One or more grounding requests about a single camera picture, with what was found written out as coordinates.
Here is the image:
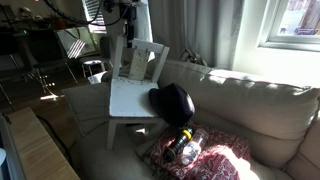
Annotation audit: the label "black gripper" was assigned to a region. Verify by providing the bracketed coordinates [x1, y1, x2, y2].
[123, 3, 138, 48]

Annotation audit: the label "small white wooden chair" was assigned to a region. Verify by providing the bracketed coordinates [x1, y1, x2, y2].
[105, 35, 170, 151]

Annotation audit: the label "black felt hat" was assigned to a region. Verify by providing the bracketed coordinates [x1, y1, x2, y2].
[148, 83, 196, 128]

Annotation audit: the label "grey chair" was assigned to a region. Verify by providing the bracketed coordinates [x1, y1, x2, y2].
[79, 34, 116, 79]

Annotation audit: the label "black folding chair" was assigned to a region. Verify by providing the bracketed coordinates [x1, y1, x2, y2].
[24, 29, 79, 94]

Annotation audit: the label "window blinds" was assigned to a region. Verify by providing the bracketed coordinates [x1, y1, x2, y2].
[81, 0, 108, 35]

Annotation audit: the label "white box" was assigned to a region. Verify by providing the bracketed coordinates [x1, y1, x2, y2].
[87, 70, 108, 85]

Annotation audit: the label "white shopping bag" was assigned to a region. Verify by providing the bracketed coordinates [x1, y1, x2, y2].
[54, 26, 98, 60]

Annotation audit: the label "white curtain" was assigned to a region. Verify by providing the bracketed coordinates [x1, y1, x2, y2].
[148, 0, 246, 70]

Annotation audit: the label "dark potted plant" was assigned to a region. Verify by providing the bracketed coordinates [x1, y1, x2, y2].
[48, 13, 69, 31]

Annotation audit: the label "black yellow flashlight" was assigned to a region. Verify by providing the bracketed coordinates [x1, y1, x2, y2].
[163, 127, 195, 163]

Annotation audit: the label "clear plastic bottle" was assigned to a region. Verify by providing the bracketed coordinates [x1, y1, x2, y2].
[180, 128, 209, 166]

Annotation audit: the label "beige fabric sofa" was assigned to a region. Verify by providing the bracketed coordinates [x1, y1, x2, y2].
[61, 59, 320, 180]

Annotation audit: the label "light wooden table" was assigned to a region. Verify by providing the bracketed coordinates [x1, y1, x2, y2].
[5, 107, 81, 180]

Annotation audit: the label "red white patterned cloth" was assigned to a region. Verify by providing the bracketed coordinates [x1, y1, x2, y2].
[148, 120, 252, 180]

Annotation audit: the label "white lamp shade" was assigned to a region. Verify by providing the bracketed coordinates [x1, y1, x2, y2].
[0, 148, 7, 166]

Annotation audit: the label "black floor cable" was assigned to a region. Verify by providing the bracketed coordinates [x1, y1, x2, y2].
[34, 114, 73, 164]

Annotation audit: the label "white window frame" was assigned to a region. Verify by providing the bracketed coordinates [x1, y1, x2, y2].
[258, 0, 320, 53]

